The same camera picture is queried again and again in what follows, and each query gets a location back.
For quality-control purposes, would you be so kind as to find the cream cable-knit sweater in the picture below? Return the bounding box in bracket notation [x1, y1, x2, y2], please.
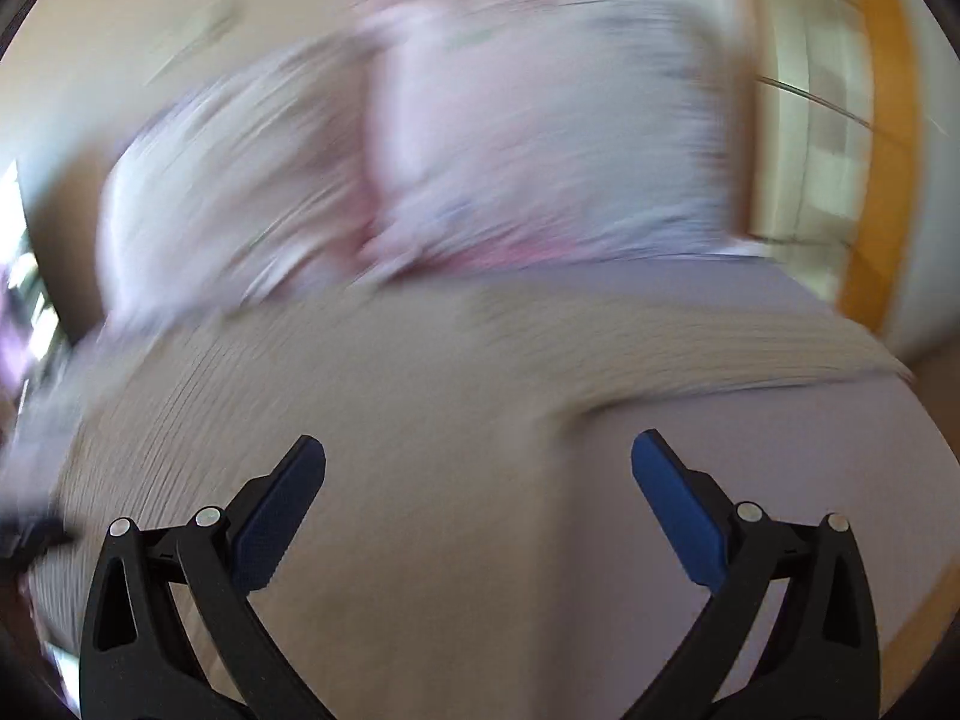
[32, 286, 900, 718]

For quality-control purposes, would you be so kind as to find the beige tree-print pillow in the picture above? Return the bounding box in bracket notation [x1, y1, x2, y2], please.
[98, 34, 374, 323]

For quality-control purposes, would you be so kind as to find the pink flower-print pillow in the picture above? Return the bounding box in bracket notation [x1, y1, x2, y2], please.
[358, 0, 732, 277]

